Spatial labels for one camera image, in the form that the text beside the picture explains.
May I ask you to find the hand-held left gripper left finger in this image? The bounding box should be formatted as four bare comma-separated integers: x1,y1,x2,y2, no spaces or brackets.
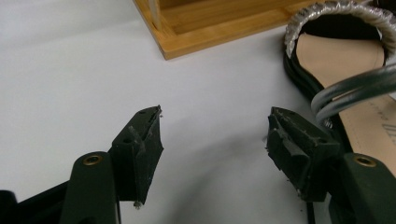
110,105,164,210

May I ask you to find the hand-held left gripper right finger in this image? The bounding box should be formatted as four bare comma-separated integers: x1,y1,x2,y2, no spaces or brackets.
266,106,342,203

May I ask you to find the black sandal with silver straps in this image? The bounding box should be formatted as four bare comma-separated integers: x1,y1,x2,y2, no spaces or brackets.
282,0,396,180

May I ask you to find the wooden shoe rack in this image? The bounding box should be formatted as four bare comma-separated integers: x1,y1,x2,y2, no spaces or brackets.
133,0,328,61

